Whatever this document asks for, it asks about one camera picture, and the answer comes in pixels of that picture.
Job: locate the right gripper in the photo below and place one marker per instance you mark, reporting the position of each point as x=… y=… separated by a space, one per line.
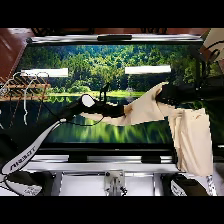
x=169 y=94

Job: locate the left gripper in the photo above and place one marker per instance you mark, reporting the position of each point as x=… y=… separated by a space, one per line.
x=111 y=110

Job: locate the beige shirt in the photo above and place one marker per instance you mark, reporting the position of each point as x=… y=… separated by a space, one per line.
x=146 y=108

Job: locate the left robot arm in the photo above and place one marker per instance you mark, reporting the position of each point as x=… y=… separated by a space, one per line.
x=40 y=143

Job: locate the beige garment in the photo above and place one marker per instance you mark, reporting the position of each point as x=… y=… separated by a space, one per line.
x=193 y=143

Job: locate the cardboard box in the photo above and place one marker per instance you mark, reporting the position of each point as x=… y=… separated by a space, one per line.
x=215 y=38

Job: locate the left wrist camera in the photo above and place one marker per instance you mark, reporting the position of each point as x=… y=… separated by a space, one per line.
x=106 y=89

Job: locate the silver frame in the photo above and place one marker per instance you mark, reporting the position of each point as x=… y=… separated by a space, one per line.
x=100 y=165

